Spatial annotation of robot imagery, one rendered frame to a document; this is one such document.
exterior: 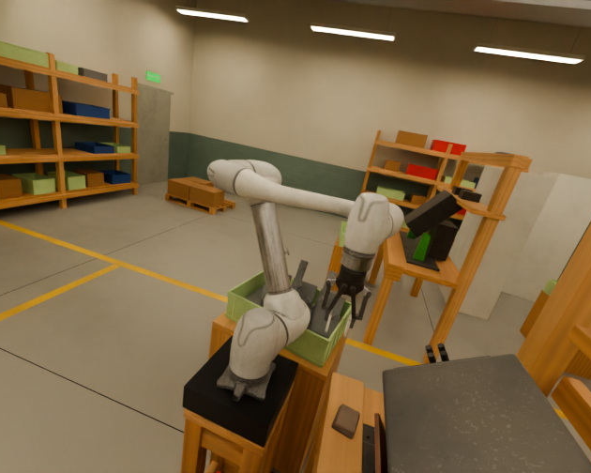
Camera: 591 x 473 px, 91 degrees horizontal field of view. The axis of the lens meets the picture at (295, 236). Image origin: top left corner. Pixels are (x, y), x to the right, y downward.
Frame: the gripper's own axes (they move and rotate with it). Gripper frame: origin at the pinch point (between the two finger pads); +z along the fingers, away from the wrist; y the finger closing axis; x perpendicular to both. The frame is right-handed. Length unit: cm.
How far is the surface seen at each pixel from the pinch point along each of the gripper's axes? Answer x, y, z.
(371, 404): -17, -23, 43
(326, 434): 3.2, -6.4, 41.4
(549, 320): -20, -65, -12
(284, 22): -672, 260, -282
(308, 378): -35, 5, 59
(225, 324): -46, 55, 52
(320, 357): -38, 1, 46
